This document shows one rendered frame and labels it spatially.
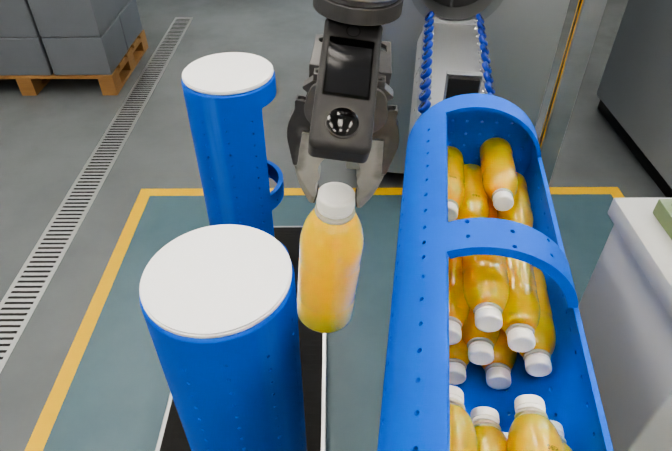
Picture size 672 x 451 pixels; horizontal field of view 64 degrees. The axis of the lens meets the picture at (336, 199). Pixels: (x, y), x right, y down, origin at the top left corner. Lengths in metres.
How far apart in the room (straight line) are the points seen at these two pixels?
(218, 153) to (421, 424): 1.23
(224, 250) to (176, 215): 1.76
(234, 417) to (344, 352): 1.07
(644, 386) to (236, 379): 0.71
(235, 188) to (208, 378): 0.87
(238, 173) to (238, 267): 0.75
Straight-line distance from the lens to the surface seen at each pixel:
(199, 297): 0.99
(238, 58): 1.79
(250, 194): 1.80
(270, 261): 1.03
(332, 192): 0.53
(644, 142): 3.41
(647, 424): 1.11
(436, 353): 0.69
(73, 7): 3.86
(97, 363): 2.31
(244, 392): 1.08
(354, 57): 0.42
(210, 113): 1.64
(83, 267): 2.70
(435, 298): 0.75
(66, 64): 4.06
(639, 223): 1.07
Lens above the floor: 1.77
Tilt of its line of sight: 39 degrees down
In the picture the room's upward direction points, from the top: straight up
